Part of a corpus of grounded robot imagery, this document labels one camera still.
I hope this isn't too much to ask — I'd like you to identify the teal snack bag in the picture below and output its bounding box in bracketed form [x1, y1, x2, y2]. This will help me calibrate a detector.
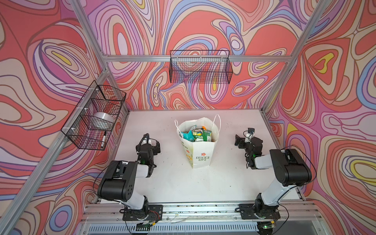
[181, 130, 195, 142]

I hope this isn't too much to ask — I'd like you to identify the white paper bag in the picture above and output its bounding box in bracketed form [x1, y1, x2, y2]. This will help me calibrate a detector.
[174, 114, 221, 169]

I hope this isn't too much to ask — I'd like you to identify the green snack bag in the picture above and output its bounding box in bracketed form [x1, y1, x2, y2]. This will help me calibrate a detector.
[193, 127, 212, 142]

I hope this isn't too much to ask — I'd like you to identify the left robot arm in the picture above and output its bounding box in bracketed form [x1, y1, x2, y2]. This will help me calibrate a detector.
[97, 139, 161, 212]

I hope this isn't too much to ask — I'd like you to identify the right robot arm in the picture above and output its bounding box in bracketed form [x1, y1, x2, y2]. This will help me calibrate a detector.
[235, 135, 312, 218]

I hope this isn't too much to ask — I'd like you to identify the black marker pen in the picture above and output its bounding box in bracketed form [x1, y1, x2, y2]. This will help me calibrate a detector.
[101, 131, 107, 148]

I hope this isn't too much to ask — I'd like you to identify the silver tape roll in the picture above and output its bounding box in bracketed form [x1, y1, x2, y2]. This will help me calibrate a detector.
[94, 112, 115, 123]

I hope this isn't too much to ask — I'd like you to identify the black wire basket left wall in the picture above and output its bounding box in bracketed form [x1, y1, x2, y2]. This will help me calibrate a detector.
[61, 81, 126, 150]

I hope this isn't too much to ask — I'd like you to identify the black wire basket wall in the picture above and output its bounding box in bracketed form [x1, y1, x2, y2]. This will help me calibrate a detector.
[169, 49, 233, 84]
[61, 81, 126, 150]

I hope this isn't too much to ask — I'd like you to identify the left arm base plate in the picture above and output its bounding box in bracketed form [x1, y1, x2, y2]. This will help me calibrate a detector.
[119, 204, 163, 222]

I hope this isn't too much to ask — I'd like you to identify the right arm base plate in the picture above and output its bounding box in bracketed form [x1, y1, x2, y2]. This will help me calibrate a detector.
[235, 204, 281, 220]

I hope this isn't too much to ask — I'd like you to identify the black wire basket back wall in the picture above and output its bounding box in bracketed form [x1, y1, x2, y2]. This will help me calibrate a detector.
[169, 49, 233, 84]

